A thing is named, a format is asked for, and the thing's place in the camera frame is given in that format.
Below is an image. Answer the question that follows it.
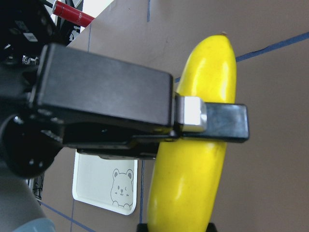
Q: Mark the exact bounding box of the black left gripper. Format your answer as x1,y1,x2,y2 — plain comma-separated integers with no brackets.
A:
0,44,176,177

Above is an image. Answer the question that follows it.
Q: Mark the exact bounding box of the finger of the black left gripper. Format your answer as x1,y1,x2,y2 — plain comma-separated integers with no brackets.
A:
174,95,249,143

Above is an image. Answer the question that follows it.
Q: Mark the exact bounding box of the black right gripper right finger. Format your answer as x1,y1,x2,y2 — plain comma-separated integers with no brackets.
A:
206,222,217,232

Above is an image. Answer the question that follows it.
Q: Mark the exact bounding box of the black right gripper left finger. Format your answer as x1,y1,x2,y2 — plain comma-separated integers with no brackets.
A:
137,223,148,232

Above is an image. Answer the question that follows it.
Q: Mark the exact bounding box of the bright yellow plastic banana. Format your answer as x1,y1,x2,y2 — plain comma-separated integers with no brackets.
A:
147,34,237,232

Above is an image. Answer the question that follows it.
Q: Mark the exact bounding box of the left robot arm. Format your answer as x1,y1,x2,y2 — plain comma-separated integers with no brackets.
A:
0,35,249,232

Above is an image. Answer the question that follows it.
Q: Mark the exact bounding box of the white rectangular bear tray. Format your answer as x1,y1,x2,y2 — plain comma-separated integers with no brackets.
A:
72,152,138,216

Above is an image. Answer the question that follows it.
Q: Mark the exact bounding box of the red cylinder bottle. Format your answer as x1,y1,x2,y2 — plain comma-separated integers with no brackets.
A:
52,0,95,28

